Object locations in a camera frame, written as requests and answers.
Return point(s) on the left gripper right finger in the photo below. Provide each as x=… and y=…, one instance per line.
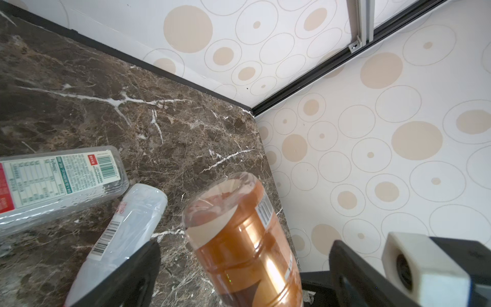
x=351, y=281

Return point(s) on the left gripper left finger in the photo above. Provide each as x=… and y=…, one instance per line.
x=131, y=284

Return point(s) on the clear bottle red green label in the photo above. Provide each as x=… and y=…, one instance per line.
x=42, y=187

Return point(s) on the white milky bottle red label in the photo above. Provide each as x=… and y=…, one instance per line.
x=132, y=225

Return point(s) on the horizontal aluminium rail back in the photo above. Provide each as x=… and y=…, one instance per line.
x=362, y=21

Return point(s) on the brown coffee bottle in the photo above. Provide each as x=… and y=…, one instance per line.
x=237, y=238

